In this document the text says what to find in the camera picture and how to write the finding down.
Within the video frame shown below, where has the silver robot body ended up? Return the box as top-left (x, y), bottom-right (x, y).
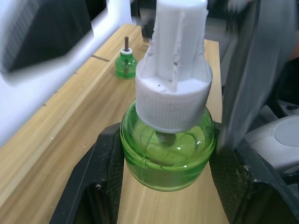
top-left (244, 115), bottom-right (299, 175)

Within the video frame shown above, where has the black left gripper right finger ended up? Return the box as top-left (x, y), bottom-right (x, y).
top-left (209, 122), bottom-right (299, 224)

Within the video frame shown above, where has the green liquid bottle brown wick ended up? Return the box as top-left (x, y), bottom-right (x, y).
top-left (115, 36), bottom-right (138, 80)

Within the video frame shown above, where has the white power strip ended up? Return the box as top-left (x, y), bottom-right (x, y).
top-left (0, 0), bottom-right (134, 148)

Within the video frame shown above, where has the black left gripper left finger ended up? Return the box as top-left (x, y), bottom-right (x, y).
top-left (49, 123), bottom-right (125, 224)

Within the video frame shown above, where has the green liquid bottle white cap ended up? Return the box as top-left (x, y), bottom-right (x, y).
top-left (120, 0), bottom-right (217, 192)

